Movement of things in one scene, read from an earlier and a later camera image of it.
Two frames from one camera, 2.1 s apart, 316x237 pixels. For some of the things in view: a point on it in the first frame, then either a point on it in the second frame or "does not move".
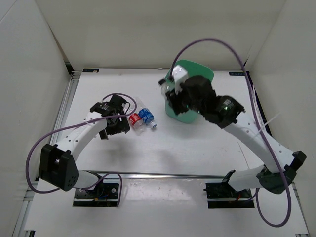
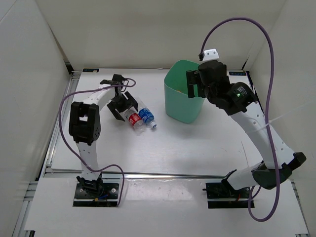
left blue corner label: x=90 y=70 does not move
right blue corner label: x=237 y=73 does not move
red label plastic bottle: x=137 y=123 does not move
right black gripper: x=175 y=102 -> x=193 y=78
